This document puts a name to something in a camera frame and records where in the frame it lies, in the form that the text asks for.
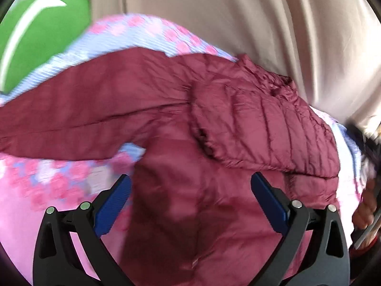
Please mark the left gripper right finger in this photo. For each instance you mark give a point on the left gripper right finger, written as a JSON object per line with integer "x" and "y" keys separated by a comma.
{"x": 326, "y": 261}

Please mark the right hand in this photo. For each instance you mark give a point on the right hand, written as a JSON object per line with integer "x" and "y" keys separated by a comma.
{"x": 363, "y": 215}

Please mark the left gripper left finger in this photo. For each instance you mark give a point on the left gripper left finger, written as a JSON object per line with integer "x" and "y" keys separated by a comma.
{"x": 55, "y": 259}

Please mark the beige curtain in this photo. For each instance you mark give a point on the beige curtain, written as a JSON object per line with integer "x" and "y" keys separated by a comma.
{"x": 330, "y": 48}

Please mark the pink rose floral bedsheet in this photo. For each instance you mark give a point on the pink rose floral bedsheet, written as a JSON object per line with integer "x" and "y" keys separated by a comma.
{"x": 28, "y": 186}

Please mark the maroon quilted puffer jacket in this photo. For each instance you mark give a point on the maroon quilted puffer jacket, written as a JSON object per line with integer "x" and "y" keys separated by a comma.
{"x": 207, "y": 124}

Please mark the green plush pillow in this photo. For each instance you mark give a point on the green plush pillow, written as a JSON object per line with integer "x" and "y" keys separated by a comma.
{"x": 34, "y": 31}

